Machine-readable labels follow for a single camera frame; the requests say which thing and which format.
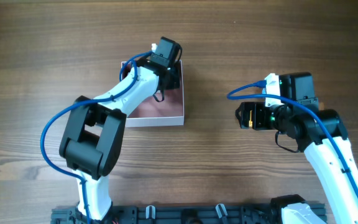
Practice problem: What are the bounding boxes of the pink white box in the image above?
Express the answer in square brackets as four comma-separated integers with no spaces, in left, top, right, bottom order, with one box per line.
[126,60,185,128]

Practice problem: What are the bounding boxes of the yellow round gear toy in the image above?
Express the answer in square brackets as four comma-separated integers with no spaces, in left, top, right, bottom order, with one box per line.
[249,110,254,129]

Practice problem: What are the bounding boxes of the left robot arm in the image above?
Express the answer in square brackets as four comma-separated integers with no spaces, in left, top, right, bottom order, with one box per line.
[59,37,183,223]

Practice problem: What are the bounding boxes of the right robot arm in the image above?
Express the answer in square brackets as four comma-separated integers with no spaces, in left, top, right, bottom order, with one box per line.
[227,72,358,223]

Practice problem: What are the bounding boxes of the left blue cable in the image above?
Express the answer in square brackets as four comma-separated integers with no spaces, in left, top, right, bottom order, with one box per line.
[40,51,154,224]

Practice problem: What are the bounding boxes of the blue cable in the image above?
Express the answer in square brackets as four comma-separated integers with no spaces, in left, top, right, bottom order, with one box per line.
[40,51,154,224]
[226,79,358,224]

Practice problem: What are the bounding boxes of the right blue cable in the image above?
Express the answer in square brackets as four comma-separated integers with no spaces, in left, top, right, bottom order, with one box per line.
[226,79,358,224]

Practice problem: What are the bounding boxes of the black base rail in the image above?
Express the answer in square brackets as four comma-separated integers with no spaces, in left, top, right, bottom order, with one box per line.
[50,203,326,224]

